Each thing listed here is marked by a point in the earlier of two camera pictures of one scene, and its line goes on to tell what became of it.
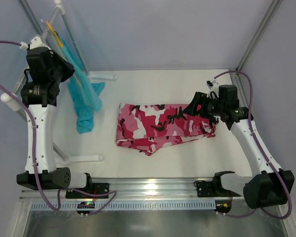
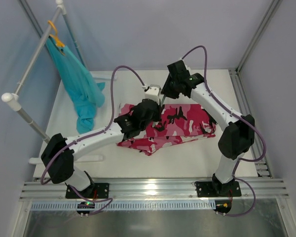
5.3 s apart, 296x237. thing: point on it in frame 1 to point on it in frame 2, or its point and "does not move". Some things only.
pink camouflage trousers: x=149 y=128 does not move
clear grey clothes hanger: x=64 y=55 to x=164 y=98
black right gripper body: x=200 y=104 to x=169 y=90
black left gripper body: x=64 y=69 to x=152 y=111
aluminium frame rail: x=132 y=189 does not move
